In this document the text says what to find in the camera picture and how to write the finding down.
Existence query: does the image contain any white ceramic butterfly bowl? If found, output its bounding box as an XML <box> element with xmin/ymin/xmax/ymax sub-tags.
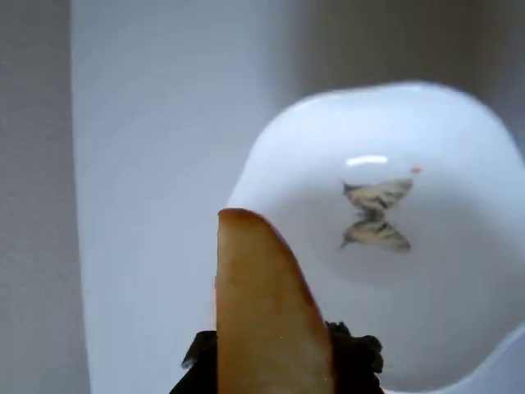
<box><xmin>225</xmin><ymin>80</ymin><xmax>525</xmax><ymax>393</ymax></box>

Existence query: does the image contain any apple slice with red skin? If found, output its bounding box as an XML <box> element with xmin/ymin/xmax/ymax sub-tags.
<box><xmin>214</xmin><ymin>208</ymin><xmax>339</xmax><ymax>394</ymax></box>

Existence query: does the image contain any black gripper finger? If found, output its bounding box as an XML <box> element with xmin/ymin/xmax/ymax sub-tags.
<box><xmin>324</xmin><ymin>319</ymin><xmax>387</xmax><ymax>394</ymax></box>
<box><xmin>168</xmin><ymin>329</ymin><xmax>219</xmax><ymax>394</ymax></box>

